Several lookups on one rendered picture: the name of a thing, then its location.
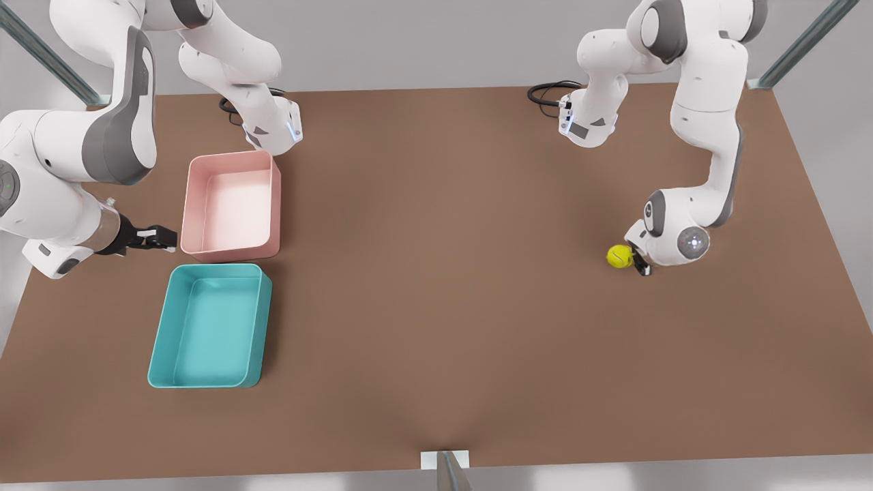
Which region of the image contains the pink rectangular tray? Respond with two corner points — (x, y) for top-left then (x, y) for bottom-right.
(180, 150), (282, 263)

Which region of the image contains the teal rectangular tray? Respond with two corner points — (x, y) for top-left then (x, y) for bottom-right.
(147, 263), (273, 389)

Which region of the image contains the black cable loop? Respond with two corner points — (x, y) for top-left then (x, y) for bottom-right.
(219, 87), (288, 128)
(527, 80), (585, 121)

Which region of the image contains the silver frame post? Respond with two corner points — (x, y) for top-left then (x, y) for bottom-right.
(0, 5), (111, 108)
(420, 449), (473, 491)
(746, 0), (861, 91)

